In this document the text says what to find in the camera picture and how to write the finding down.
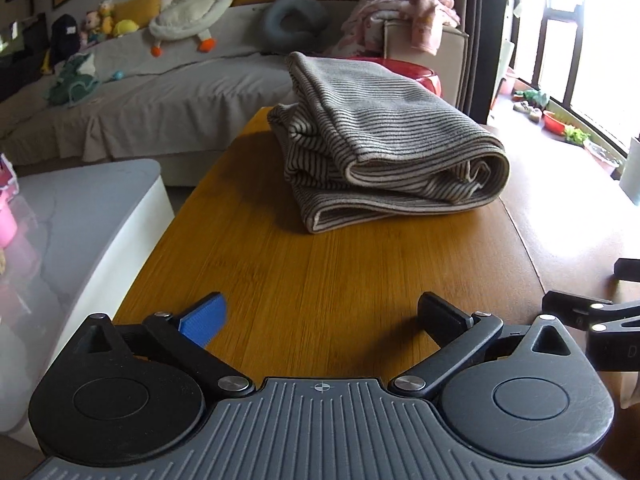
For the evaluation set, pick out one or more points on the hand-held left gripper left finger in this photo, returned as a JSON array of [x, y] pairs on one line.
[[205, 320]]

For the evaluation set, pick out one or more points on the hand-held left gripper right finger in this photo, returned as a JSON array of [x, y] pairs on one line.
[[440, 317]]

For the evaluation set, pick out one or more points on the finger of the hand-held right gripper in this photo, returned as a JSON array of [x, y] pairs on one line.
[[562, 305], [629, 270]]

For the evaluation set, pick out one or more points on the grey striped knit garment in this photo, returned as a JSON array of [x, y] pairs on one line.
[[380, 125]]

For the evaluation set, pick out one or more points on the potted palm white pot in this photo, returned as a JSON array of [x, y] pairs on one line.
[[632, 165]]

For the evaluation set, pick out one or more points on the green seedling tray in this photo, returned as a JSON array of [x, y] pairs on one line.
[[576, 136]]

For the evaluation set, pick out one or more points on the white marble coffee table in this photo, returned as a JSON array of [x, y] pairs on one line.
[[90, 210]]

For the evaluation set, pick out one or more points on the red plastic bowl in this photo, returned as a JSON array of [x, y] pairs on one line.
[[555, 122]]

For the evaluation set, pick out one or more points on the small beige sandals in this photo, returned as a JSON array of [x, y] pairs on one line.
[[529, 110]]

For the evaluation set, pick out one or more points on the grey covered sofa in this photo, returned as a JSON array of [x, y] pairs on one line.
[[175, 100]]

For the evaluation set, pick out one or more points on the small pink basin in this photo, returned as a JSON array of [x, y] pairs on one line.
[[509, 82]]

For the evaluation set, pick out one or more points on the pink plastic toy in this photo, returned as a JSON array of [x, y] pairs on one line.
[[7, 210]]

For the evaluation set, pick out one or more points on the red glossy stool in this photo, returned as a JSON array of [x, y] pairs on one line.
[[425, 77]]

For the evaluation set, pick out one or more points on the beige sofa armrest box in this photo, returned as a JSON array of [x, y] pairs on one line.
[[450, 60]]

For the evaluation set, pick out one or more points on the green dinosaur plush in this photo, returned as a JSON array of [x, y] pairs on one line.
[[72, 80]]

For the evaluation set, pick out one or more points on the brown curtain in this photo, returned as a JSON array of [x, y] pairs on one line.
[[480, 35]]

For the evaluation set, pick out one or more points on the grey-blue neck pillow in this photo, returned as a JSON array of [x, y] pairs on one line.
[[275, 25]]

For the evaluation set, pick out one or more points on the pink patterned blanket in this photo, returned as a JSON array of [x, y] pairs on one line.
[[400, 10]]

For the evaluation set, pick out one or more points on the small pink doll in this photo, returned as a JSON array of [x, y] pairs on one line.
[[91, 27]]

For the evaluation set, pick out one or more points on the white goose plush toy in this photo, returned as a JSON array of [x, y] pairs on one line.
[[195, 5]]

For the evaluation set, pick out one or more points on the black backpack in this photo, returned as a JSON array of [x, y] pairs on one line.
[[62, 37]]

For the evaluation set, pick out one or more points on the dark cabinet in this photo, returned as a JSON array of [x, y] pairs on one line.
[[20, 60]]

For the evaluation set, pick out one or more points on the yellow throw pillow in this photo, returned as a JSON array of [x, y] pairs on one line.
[[137, 7]]

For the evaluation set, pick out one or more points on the small yellow doll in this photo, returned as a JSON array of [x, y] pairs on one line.
[[106, 16]]

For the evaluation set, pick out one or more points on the black window frame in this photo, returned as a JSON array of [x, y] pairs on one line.
[[542, 50]]

